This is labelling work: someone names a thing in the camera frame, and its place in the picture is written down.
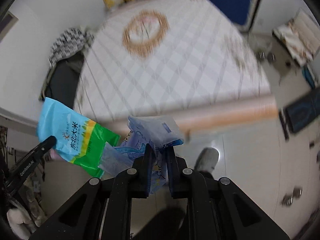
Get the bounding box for blue green rice bag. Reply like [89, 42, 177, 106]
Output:
[37, 98, 120, 178]

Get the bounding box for blue plastic bag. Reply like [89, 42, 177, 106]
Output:
[99, 116, 184, 194]

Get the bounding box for grey shoe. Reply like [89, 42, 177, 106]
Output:
[194, 147, 219, 173]

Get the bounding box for dark grey suitcase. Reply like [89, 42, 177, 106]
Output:
[39, 51, 85, 108]

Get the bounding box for dark blue patterned box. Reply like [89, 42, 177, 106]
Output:
[284, 87, 320, 134]

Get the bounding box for checkered black white cloth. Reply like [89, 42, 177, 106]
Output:
[48, 28, 94, 68]

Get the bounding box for patterned mattress bed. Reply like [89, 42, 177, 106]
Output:
[73, 0, 278, 134]

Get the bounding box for beige folding chair with cloth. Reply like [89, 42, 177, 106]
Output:
[272, 9, 319, 67]

